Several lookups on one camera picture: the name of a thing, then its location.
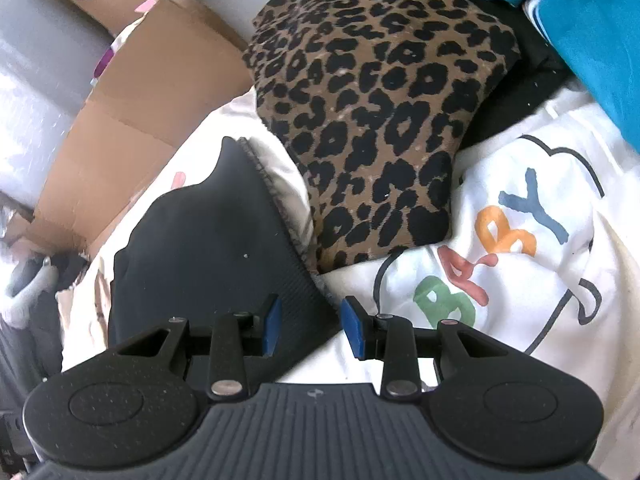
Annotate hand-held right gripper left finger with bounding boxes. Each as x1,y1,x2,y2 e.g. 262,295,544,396
115,294,282,402

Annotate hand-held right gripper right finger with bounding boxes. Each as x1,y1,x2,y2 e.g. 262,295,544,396
340,296,507,402

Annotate black drawstring shorts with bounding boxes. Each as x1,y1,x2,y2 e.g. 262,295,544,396
107,136,346,391

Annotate black clothes pile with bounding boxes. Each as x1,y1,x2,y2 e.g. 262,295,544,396
47,252,91,293

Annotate black folded clothes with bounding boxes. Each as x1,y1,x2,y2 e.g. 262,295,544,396
450,0,573,151

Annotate dark grey pillow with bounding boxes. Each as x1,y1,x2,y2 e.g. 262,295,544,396
0,310,63,411

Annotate grey neck pillow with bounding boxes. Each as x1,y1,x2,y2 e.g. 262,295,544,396
0,252,60,328

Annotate cream bear printed blanket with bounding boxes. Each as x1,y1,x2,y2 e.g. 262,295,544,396
55,87,640,480

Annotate leopard print garment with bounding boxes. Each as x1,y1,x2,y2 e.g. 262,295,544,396
244,0,523,273

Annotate brown cardboard sheet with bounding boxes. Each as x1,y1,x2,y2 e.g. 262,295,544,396
30,0,256,258

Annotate purple white packet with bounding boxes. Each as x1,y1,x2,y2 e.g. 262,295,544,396
90,0,156,86

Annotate grey wrapped appliance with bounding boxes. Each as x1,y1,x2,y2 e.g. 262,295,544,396
0,0,118,196

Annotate teal printed garment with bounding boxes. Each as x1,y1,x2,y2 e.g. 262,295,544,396
482,0,640,146

